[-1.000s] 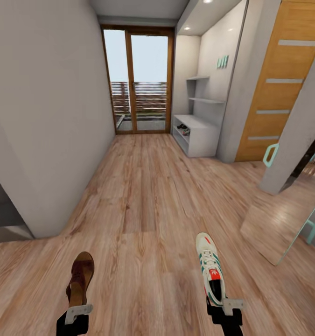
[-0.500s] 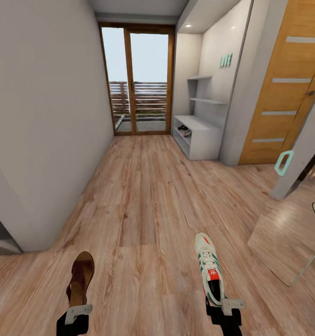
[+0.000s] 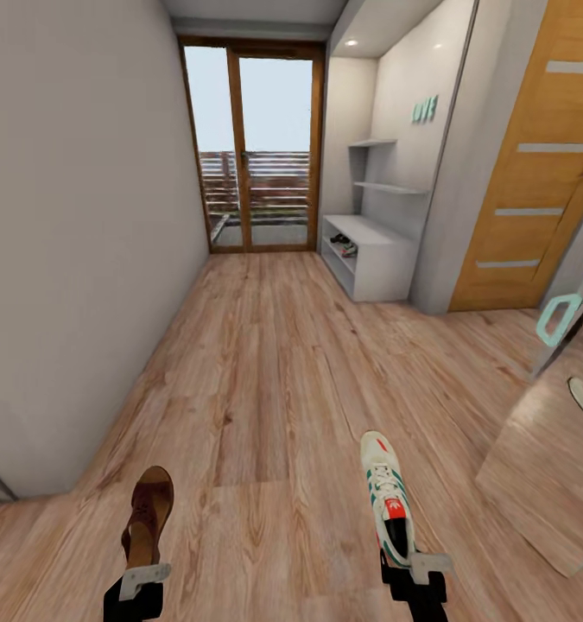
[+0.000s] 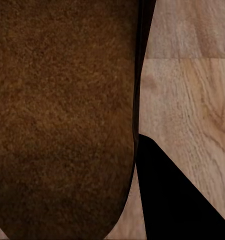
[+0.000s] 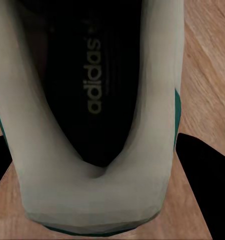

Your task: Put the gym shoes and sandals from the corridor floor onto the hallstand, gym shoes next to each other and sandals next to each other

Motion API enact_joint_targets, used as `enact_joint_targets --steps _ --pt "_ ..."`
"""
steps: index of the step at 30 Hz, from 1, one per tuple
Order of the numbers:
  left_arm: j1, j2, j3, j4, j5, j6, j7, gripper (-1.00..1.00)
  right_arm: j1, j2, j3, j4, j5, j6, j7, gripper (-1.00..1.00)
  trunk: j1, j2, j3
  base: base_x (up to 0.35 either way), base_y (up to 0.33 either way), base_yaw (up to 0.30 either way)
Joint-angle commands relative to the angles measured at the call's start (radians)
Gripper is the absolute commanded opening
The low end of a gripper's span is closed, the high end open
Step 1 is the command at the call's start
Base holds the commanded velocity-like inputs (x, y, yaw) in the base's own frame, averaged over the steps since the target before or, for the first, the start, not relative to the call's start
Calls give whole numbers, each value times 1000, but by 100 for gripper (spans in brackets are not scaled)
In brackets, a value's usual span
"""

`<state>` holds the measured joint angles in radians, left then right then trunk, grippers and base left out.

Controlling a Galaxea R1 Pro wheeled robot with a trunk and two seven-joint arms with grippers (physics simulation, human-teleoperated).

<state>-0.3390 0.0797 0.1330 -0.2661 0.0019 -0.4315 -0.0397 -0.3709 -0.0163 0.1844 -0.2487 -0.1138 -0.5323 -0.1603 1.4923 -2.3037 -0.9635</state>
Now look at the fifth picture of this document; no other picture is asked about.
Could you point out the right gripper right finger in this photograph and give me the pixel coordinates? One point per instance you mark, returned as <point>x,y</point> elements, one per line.
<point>205,170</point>

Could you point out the gym shoe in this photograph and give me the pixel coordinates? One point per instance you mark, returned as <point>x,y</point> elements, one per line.
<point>90,108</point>

